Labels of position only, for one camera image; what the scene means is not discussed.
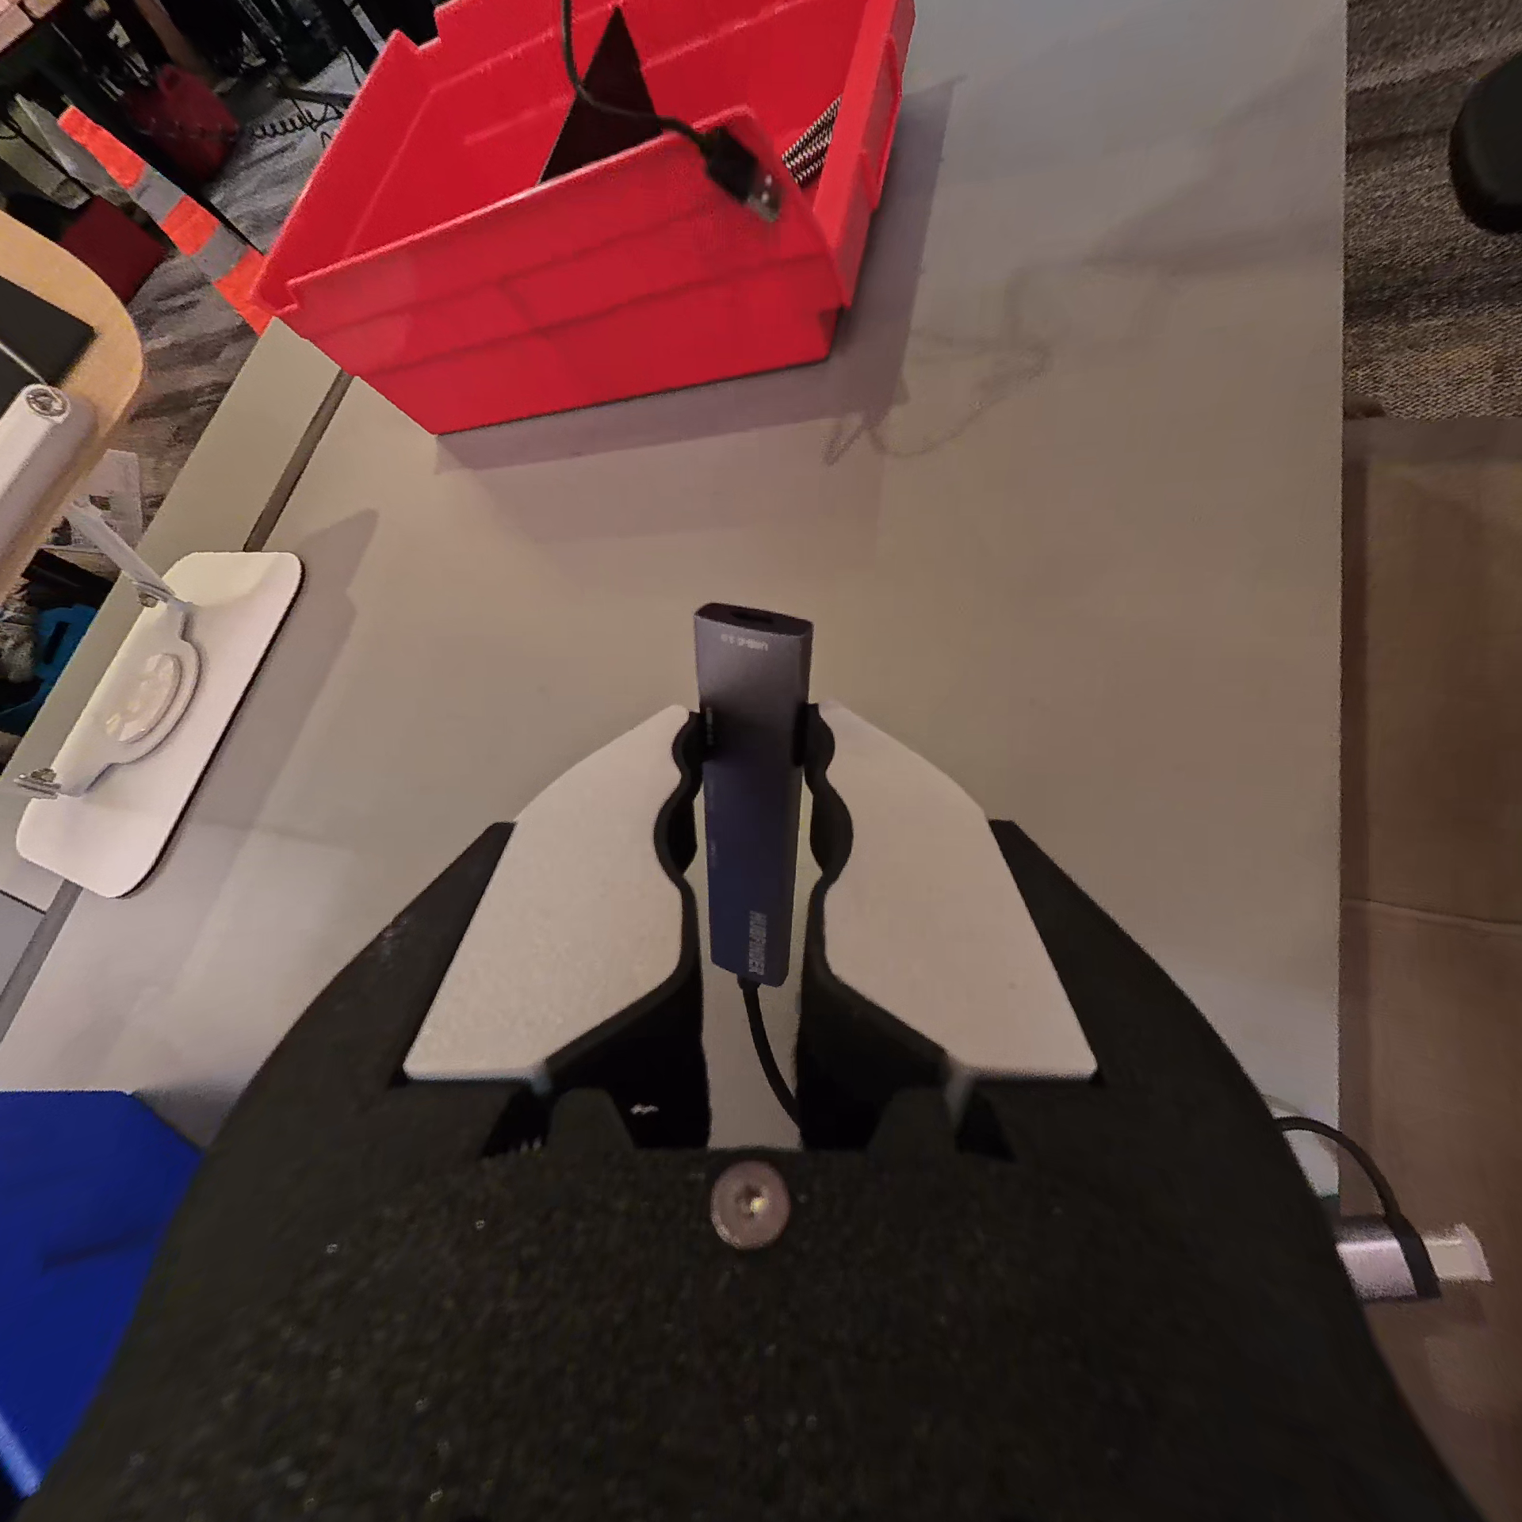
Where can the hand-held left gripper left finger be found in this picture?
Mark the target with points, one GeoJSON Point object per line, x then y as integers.
{"type": "Point", "coordinates": [537, 952]}

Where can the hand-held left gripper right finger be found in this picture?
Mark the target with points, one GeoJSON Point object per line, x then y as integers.
{"type": "Point", "coordinates": [952, 952]}

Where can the blue plastic bin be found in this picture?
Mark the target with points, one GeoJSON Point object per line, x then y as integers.
{"type": "Point", "coordinates": [72, 1261]}

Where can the red plastic bin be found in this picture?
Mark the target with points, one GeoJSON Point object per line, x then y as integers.
{"type": "Point", "coordinates": [595, 286]}

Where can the grey desk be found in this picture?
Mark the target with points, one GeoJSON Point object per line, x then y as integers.
{"type": "Point", "coordinates": [1071, 595]}

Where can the white folding stand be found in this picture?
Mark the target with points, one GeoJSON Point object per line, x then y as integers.
{"type": "Point", "coordinates": [156, 714]}

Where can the orange traffic cone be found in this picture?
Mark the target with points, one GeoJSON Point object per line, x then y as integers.
{"type": "Point", "coordinates": [167, 215]}

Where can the black divider in red bin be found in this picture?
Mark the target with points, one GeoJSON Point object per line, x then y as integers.
{"type": "Point", "coordinates": [600, 109]}

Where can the red floor bag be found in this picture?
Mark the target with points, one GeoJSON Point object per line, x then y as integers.
{"type": "Point", "coordinates": [180, 120]}

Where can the black office chair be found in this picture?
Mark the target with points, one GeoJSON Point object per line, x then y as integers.
{"type": "Point", "coordinates": [1493, 143]}

